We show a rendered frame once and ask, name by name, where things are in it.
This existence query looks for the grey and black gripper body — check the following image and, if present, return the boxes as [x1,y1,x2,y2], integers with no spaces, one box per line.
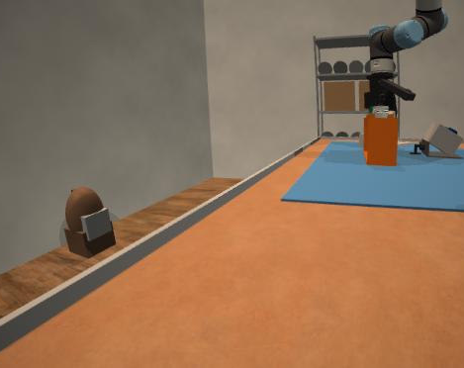
[364,72,396,111]

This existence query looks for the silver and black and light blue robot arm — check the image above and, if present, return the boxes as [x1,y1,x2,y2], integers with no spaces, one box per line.
[369,0,448,101]

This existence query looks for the blue bench mat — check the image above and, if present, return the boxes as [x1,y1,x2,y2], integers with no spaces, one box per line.
[281,141,464,213]

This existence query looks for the grey table edge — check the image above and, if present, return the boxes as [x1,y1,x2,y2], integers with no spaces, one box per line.
[0,137,359,351]

